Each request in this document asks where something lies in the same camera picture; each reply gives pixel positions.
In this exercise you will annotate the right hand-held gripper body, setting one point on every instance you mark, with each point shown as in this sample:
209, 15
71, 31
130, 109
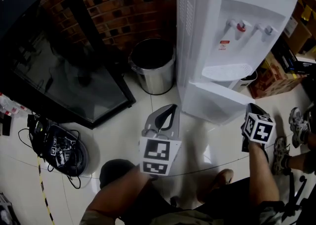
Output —
259, 129

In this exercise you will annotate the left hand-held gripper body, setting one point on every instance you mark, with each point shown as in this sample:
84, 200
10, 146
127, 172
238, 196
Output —
158, 150

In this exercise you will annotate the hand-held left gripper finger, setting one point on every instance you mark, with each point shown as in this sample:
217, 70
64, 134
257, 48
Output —
173, 118
161, 115

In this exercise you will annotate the white cabinet door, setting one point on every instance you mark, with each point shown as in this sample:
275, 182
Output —
212, 100

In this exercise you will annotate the person's right forearm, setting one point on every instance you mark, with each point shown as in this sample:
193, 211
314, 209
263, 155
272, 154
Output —
263, 174

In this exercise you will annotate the person's left forearm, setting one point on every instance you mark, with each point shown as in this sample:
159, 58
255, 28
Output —
118, 194

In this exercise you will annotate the blue dispenser tap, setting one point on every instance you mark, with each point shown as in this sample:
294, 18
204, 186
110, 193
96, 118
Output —
267, 31

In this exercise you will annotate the red dispenser tap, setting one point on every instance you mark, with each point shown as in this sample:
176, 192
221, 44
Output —
240, 26

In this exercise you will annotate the black glass door cabinet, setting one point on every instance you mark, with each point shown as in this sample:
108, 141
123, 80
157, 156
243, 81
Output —
64, 71

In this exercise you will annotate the white water dispenser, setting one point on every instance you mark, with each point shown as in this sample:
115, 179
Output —
205, 9

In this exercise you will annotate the stainless steel trash bin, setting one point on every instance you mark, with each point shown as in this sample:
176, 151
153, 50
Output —
155, 76

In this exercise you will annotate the brown cardboard box red print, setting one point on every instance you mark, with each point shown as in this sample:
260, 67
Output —
271, 83

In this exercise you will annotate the person's leg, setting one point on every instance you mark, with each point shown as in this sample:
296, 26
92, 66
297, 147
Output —
223, 177
302, 163

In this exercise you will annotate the person's right leg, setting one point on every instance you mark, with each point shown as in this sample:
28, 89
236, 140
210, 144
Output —
223, 177

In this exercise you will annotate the white drip tray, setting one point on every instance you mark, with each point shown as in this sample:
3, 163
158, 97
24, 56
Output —
227, 72

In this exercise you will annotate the person's camouflage shirt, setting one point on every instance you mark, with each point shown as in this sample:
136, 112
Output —
187, 219

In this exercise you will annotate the black chair base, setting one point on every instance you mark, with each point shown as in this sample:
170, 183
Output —
298, 194

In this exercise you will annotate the long black box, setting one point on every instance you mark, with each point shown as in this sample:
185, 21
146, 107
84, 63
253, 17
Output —
286, 56

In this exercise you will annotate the white black flat box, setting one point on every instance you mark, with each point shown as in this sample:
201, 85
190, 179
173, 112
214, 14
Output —
306, 62

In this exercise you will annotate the person's black shorts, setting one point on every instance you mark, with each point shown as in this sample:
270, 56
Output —
222, 201

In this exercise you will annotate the plain cardboard box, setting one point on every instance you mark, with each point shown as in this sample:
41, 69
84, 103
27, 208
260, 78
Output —
297, 31

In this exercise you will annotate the yellow black striped tape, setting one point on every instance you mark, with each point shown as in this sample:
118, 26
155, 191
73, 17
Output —
44, 194

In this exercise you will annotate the red white plastic packets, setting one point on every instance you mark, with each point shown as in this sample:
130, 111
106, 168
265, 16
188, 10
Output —
11, 106

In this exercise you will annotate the flat black object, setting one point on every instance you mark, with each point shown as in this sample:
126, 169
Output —
5, 125

